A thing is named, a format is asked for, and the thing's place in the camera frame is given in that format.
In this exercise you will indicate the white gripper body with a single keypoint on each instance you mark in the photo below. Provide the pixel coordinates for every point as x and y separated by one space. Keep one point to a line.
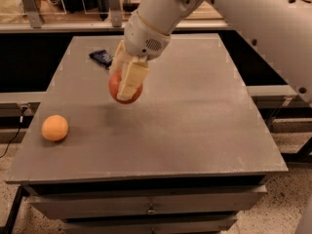
142 36

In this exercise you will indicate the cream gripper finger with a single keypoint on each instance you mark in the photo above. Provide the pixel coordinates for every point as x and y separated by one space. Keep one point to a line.
121 59
136 72

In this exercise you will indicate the red apple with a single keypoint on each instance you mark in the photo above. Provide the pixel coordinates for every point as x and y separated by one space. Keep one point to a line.
120 91

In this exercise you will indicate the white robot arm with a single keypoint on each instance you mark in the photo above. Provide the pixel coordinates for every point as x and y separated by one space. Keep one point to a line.
279 30

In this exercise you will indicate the dark blue snack bag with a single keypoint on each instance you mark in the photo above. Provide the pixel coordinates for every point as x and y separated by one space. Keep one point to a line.
102 57

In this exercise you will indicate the orange fruit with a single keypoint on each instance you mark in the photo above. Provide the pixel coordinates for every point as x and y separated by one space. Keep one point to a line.
55 128

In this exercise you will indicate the grey drawer cabinet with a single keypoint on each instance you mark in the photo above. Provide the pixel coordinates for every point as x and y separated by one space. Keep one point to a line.
184 158

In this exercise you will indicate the metal railing with glass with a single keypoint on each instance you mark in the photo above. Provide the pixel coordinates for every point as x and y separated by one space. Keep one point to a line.
64 15

